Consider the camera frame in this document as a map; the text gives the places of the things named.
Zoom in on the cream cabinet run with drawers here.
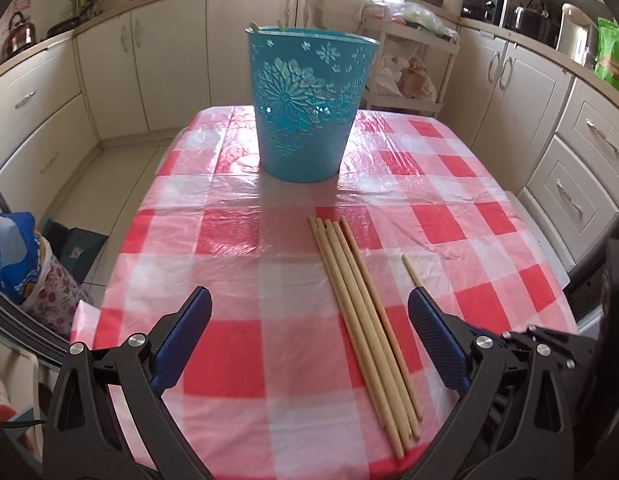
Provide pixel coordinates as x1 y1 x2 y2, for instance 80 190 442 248
458 24 619 266

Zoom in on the cream cabinet run with doors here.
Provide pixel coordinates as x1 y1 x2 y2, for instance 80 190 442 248
0 0 315 223

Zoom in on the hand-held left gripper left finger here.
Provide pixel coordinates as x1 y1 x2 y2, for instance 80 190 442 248
42 286 213 480

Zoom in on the clear bag of greens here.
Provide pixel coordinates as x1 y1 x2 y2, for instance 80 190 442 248
383 0 459 41

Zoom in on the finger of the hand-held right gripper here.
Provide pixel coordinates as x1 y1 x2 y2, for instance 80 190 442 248
502 325 598 377

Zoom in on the white jug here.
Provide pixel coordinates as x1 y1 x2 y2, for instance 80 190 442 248
557 2 601 69

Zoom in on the dark cardboard box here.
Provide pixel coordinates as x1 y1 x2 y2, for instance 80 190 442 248
44 219 110 287

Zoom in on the green snack packet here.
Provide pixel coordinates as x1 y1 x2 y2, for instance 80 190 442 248
592 17 619 94

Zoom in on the white storage trolley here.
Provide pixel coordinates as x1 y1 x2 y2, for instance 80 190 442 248
363 14 461 117

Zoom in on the black frying pan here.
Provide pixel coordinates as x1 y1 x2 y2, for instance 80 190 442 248
46 17 83 39

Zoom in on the steel kettle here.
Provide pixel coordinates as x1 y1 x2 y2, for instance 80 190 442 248
2 10 38 59

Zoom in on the dark metal rack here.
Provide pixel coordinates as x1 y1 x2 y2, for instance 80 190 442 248
0 280 71 367

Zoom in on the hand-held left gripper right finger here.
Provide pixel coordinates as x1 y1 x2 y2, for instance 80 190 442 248
404 286 580 480

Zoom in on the floral print bag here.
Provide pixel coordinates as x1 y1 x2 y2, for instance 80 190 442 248
24 239 96 339

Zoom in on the white plastic bag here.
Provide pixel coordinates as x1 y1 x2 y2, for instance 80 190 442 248
372 52 439 102

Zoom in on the blue plastic bag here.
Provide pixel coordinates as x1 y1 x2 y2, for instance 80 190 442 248
0 212 41 307

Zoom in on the teal floral cutout bucket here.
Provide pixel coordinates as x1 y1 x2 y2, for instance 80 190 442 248
246 26 381 182

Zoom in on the red white checked tablecloth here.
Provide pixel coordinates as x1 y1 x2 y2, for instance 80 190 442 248
70 105 580 480

